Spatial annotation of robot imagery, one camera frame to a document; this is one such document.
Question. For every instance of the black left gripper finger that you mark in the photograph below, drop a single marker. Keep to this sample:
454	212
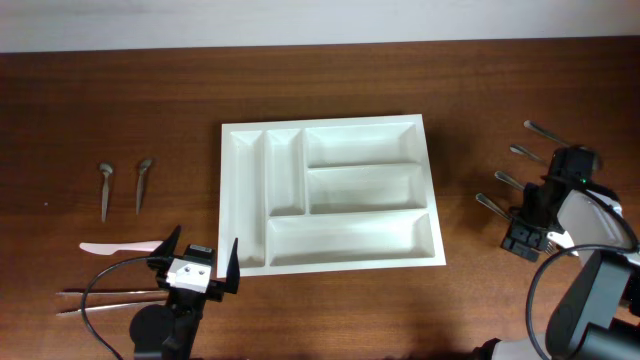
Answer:
233	270
168	246

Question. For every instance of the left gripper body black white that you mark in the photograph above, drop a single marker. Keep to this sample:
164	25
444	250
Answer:
214	288

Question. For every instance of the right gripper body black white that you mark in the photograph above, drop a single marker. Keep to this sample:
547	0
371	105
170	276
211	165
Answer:
530	227

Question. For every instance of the metal fork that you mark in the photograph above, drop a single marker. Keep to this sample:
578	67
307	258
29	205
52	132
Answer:
506	178
492	206

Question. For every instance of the large spoon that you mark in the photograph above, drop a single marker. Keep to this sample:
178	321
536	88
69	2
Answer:
542	132
520	150

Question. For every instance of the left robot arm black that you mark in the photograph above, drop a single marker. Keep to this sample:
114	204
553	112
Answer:
168	331

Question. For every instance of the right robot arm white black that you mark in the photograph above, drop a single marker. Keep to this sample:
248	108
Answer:
584	324

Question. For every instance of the pink plastic knife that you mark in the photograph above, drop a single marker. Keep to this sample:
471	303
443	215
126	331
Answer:
110	249

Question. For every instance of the small teaspoon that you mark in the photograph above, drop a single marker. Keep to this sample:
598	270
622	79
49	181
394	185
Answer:
142	170
107	170

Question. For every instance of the small teaspoon far left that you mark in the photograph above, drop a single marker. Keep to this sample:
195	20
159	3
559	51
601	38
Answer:
107	170

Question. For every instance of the white plastic cutlery tray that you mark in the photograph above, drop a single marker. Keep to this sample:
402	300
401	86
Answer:
325	195

